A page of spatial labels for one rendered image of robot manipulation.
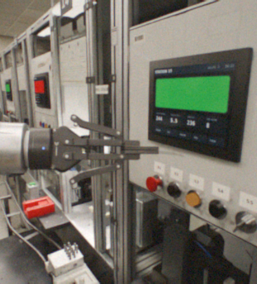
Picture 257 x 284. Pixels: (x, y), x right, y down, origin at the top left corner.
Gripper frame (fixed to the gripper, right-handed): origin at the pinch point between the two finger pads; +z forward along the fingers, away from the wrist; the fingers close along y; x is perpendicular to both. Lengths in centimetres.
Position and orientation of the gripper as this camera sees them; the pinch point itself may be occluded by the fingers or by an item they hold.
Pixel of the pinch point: (139, 150)
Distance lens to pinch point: 46.2
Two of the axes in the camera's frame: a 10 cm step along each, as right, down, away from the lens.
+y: -0.1, 10.0, -0.6
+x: 2.6, -0.5, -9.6
